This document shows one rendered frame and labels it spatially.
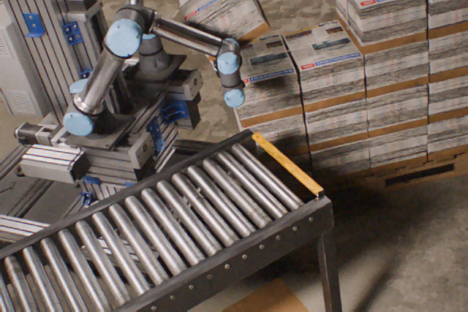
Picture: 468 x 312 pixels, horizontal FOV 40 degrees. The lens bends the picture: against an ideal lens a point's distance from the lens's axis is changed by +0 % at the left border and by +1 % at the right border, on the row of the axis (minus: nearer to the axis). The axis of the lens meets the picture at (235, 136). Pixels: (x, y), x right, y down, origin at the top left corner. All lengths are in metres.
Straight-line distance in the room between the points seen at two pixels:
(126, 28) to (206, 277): 0.87
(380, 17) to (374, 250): 1.07
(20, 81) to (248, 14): 1.05
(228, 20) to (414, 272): 1.37
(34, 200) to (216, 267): 1.66
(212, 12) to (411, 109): 1.07
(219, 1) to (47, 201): 1.50
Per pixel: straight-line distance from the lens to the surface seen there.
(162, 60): 3.03
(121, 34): 2.28
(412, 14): 2.87
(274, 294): 3.00
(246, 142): 2.54
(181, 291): 2.07
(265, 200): 2.25
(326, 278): 2.45
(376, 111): 3.05
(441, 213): 3.30
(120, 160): 2.73
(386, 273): 3.04
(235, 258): 2.09
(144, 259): 2.17
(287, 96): 2.87
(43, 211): 3.47
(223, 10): 2.61
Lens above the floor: 2.32
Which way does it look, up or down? 37 degrees down
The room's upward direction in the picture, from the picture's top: 12 degrees counter-clockwise
